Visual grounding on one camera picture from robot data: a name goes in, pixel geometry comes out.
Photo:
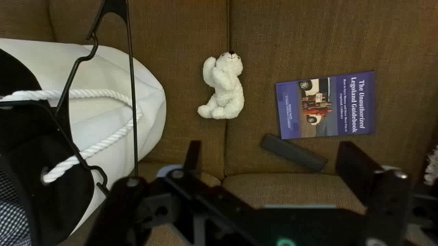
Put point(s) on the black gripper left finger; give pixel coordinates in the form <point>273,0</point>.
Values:
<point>193,154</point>

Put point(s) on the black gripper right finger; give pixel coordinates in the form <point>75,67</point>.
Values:
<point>355,165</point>

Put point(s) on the dark grey remote control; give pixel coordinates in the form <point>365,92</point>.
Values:
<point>294,152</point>

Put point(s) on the brown fabric couch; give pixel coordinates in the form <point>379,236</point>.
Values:
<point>295,41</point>

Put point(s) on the blue paperback book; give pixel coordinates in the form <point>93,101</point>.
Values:
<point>325,104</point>

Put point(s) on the white teddy bear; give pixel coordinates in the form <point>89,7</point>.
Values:
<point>225,86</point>

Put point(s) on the white black mesh laundry hamper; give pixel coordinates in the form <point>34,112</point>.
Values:
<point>104,100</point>

